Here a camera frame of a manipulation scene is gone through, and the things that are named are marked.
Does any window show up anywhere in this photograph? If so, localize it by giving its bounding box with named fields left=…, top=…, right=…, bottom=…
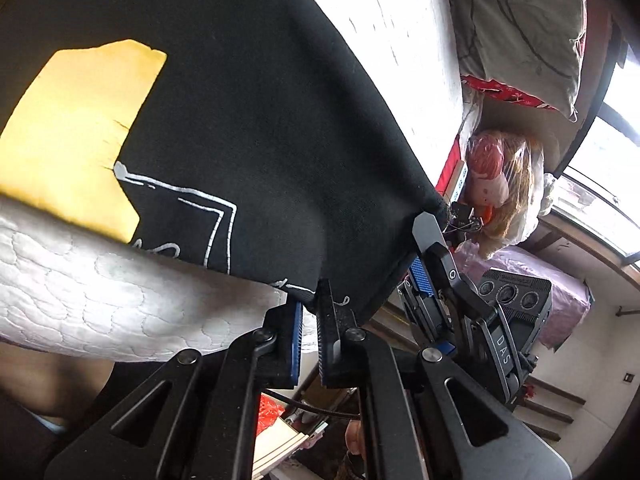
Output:
left=553, top=50, right=640, bottom=264

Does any doll in plastic bag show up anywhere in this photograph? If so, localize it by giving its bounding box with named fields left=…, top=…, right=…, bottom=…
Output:
left=463, top=130, right=544, bottom=259

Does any red floral blanket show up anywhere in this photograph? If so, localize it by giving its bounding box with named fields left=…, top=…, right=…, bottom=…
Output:
left=459, top=0, right=614, bottom=114

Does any white quilted mattress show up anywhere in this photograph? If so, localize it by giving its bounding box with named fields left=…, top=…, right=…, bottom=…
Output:
left=1, top=0, right=462, bottom=361

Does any pink wrapped bundle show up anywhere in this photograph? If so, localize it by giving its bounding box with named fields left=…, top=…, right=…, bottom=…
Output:
left=454, top=240, right=593, bottom=350

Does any black pants yellow patch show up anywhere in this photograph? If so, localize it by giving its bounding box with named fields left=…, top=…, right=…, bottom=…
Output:
left=1, top=0, right=447, bottom=320

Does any black cable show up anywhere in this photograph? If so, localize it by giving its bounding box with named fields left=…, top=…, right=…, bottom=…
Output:
left=261, top=388, right=362, bottom=420

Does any grey floral pillow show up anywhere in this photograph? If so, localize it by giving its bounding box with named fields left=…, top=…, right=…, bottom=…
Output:
left=439, top=0, right=587, bottom=124

